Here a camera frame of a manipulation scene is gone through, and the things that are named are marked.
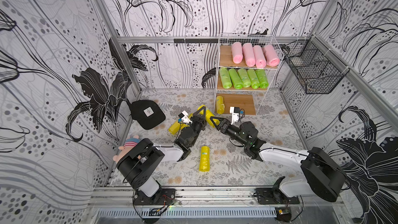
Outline pink plush toy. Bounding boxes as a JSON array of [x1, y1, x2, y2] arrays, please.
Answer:
[[113, 135, 140, 163]]

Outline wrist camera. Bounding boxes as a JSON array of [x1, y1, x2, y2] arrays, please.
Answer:
[[178, 111, 192, 125], [230, 107, 245, 125]]

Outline white wire three-tier shelf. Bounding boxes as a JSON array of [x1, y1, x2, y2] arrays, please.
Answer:
[[214, 33, 284, 115]]

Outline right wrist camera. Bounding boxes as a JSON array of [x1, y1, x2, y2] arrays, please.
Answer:
[[230, 107, 245, 125]]

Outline white slotted cable duct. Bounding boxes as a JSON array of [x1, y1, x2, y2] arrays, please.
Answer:
[[97, 206, 277, 219]]

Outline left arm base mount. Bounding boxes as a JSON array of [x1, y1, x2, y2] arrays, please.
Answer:
[[133, 188, 176, 206]]

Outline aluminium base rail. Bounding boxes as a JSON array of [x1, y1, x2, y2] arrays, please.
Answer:
[[90, 185, 343, 208]]

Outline green roll dark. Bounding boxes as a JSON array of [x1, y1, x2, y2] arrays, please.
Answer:
[[229, 68, 243, 90]]

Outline yellow roll with label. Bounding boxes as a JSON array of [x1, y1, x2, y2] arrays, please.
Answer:
[[216, 95, 225, 115]]

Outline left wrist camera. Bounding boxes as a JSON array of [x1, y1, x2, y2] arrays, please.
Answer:
[[178, 111, 192, 125]]

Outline black wire wall basket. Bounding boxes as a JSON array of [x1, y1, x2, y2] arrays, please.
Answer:
[[280, 39, 348, 94]]

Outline black cap with label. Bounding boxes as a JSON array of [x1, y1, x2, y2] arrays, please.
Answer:
[[128, 100, 166, 130]]

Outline pink roll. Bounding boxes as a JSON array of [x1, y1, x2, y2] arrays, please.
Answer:
[[242, 43, 256, 67], [231, 41, 243, 64], [263, 45, 280, 67], [253, 45, 267, 68]]

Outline green roll sideways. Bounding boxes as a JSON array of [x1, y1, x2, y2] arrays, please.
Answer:
[[255, 69, 269, 89]]

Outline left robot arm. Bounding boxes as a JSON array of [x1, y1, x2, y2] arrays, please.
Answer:
[[113, 105, 207, 198]]

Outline pale green roll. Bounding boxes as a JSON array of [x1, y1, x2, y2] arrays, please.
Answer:
[[237, 68, 251, 88]]

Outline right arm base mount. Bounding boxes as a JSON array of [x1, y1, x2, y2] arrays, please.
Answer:
[[254, 188, 300, 206]]

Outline yellow roll front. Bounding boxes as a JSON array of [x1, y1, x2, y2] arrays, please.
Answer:
[[199, 146, 210, 172]]

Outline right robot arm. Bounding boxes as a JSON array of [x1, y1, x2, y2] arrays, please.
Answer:
[[210, 117, 347, 202]]

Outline green roll front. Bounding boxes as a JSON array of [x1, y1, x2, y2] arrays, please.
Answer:
[[247, 68, 260, 89]]

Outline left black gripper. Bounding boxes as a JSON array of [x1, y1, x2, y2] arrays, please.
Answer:
[[188, 106, 206, 147]]

